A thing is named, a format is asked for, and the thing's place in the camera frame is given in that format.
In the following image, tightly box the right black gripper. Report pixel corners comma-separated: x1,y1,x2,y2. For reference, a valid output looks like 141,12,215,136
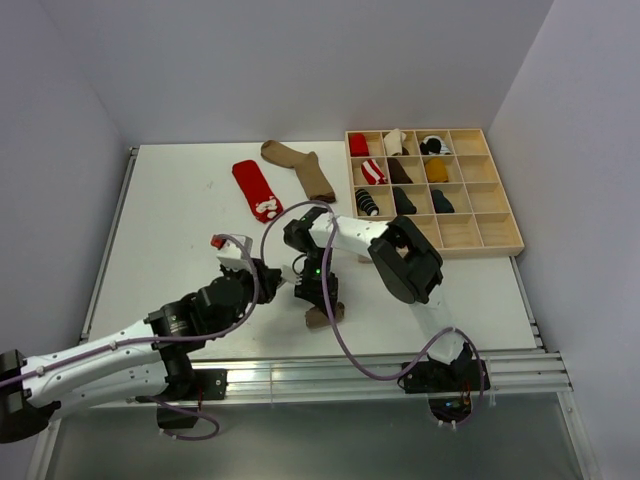
296,247,339,318

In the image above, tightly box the brown sock with striped cuff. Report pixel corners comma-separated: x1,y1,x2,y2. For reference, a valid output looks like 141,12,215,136
305,302,345,330

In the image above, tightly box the navy blue patterned sock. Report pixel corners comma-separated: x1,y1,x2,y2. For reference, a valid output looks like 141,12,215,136
431,189,455,214

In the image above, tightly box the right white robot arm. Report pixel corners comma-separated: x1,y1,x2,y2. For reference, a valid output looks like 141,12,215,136
283,206,489,394

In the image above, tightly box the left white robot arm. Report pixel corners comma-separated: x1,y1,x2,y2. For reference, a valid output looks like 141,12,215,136
1,259,283,444

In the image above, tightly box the red sock with white pattern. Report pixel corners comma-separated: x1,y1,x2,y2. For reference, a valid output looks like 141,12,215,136
232,160,284,224

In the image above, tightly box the tan sock at back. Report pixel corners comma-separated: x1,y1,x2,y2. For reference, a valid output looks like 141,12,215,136
260,140,336,204

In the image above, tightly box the rolled black striped sock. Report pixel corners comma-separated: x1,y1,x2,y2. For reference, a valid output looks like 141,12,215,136
355,188,380,217

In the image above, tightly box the rolled red white striped sock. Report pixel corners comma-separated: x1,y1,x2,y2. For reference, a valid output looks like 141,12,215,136
361,158,388,185

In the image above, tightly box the rolled dark brown sock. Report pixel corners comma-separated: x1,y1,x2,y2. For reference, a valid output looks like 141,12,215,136
387,157,413,184

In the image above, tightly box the rolled cream sock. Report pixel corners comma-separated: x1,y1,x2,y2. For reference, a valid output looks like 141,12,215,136
383,128,406,156

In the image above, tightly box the rolled mustard yellow sock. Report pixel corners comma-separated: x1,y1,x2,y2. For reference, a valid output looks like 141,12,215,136
425,158,449,183

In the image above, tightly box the wooden compartment tray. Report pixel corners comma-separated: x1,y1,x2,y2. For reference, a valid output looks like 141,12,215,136
345,128,525,258

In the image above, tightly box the rolled black white sock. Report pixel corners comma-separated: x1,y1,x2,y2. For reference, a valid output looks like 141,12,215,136
419,135,452,156

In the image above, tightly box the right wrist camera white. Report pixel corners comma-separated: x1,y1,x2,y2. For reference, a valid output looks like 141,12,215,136
281,265,301,285

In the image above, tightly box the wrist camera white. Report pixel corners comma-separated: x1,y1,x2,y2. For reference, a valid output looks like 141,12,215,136
281,265,301,285
210,234,253,271

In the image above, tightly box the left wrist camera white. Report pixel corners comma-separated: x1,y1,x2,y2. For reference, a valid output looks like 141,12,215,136
210,234,253,271

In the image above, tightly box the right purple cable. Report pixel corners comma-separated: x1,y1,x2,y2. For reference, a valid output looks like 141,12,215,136
259,200,487,429

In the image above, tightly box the aluminium mounting rail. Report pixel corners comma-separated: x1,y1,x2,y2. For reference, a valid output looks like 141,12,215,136
28,143,601,479

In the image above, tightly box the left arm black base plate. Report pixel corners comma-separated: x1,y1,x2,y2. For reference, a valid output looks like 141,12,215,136
135,368,228,431

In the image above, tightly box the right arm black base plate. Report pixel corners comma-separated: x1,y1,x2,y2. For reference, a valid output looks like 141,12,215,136
396,342,491,431

